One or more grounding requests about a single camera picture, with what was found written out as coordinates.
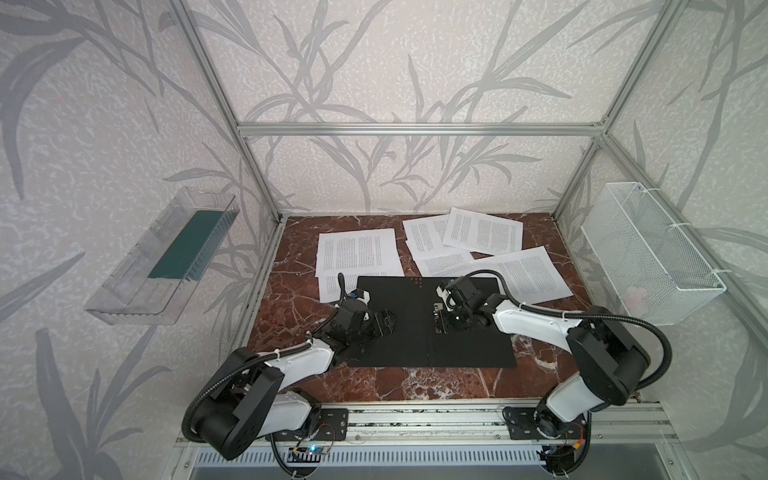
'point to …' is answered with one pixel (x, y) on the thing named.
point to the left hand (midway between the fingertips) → (391, 315)
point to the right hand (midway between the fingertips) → (436, 315)
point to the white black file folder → (414, 342)
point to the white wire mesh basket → (657, 268)
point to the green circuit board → (306, 454)
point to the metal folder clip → (436, 312)
